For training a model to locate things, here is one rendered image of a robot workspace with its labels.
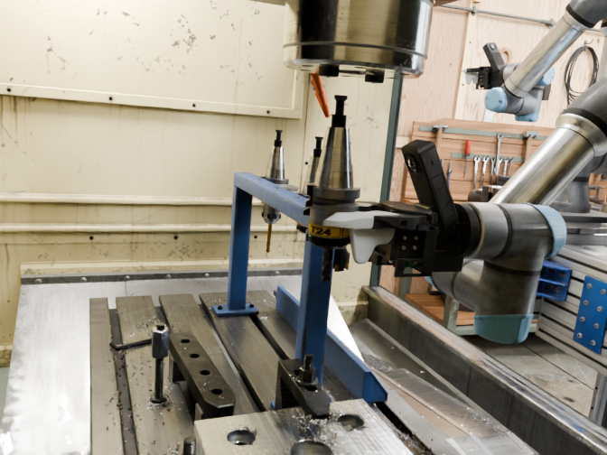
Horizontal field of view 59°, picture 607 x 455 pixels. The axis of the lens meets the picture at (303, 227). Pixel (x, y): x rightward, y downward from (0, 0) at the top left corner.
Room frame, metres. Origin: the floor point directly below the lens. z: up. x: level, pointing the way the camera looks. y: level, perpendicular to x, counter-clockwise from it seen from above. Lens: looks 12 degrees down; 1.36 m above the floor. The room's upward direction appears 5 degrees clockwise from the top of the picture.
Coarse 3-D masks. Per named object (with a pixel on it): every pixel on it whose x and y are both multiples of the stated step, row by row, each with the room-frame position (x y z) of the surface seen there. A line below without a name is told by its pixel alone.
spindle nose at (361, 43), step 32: (288, 0) 0.60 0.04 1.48; (320, 0) 0.55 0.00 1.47; (352, 0) 0.54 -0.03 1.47; (384, 0) 0.54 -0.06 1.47; (416, 0) 0.56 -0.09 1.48; (288, 32) 0.59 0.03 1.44; (320, 32) 0.55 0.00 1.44; (352, 32) 0.54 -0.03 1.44; (384, 32) 0.54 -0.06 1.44; (416, 32) 0.56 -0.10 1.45; (288, 64) 0.60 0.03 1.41; (320, 64) 0.56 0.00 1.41; (352, 64) 0.55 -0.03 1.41; (384, 64) 0.55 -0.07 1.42; (416, 64) 0.57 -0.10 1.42
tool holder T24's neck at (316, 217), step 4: (312, 208) 0.61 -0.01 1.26; (312, 212) 0.61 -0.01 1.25; (316, 212) 0.60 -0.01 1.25; (320, 212) 0.60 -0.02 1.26; (324, 212) 0.59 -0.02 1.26; (328, 212) 0.59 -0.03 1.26; (332, 212) 0.59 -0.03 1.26; (312, 216) 0.61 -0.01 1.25; (316, 216) 0.60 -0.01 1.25; (320, 216) 0.60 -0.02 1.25; (324, 216) 0.59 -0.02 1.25; (328, 216) 0.59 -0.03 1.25; (312, 220) 0.61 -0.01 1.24; (316, 220) 0.60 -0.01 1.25; (320, 220) 0.60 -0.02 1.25; (316, 224) 0.60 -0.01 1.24; (320, 224) 0.60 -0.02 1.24; (308, 232) 0.62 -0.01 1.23; (316, 236) 0.60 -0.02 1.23
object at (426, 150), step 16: (416, 144) 0.65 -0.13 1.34; (432, 144) 0.65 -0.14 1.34; (416, 160) 0.65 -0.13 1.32; (432, 160) 0.64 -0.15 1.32; (416, 176) 0.67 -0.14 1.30; (432, 176) 0.64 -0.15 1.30; (416, 192) 0.69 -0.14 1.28; (432, 192) 0.65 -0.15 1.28; (448, 192) 0.65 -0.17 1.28; (448, 208) 0.65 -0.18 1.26; (448, 224) 0.66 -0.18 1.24
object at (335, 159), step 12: (336, 132) 0.60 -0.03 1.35; (348, 132) 0.61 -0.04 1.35; (324, 144) 0.61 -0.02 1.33; (336, 144) 0.60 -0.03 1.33; (348, 144) 0.61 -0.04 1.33; (324, 156) 0.61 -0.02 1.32; (336, 156) 0.60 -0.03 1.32; (348, 156) 0.61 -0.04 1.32; (324, 168) 0.60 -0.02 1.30; (336, 168) 0.60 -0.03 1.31; (348, 168) 0.60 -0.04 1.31; (324, 180) 0.60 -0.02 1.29; (336, 180) 0.60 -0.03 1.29; (348, 180) 0.60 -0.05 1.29
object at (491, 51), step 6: (492, 42) 1.98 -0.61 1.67; (486, 48) 1.97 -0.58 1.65; (492, 48) 1.96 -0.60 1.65; (486, 54) 1.97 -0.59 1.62; (492, 54) 1.95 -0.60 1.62; (498, 54) 1.96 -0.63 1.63; (492, 60) 1.94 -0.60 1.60; (498, 60) 1.94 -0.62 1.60; (492, 66) 1.95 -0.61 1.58; (498, 66) 1.93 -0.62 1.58
